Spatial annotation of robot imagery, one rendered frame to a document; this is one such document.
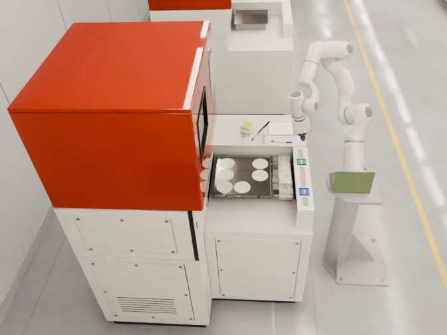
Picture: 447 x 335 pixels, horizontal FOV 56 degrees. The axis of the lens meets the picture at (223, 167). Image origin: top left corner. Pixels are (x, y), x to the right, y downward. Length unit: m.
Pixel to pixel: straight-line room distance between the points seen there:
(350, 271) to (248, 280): 0.87
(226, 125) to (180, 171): 1.15
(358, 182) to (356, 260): 0.91
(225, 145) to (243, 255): 0.73
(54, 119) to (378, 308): 2.44
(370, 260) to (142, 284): 1.73
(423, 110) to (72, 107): 4.04
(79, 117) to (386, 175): 3.02
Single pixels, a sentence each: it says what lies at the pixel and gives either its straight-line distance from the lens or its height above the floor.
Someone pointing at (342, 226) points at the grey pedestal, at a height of 0.49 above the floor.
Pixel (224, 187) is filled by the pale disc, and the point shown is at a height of 0.90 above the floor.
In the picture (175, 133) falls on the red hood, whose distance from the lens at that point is 1.72.
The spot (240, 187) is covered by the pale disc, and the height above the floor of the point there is 0.90.
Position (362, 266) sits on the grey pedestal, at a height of 0.01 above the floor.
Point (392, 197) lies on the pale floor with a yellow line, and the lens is 3.96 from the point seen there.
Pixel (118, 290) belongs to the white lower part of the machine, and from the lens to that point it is 2.75.
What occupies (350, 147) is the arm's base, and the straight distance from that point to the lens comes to 2.68.
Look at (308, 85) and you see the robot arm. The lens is 2.47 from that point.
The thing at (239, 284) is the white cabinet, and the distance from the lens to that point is 2.90.
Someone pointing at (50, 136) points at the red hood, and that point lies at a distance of 1.91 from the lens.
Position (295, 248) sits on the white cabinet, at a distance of 2.57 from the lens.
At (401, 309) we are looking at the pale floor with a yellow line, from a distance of 3.30.
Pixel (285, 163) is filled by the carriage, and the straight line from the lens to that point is 2.78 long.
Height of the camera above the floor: 2.75
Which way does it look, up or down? 43 degrees down
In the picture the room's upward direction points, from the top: 4 degrees counter-clockwise
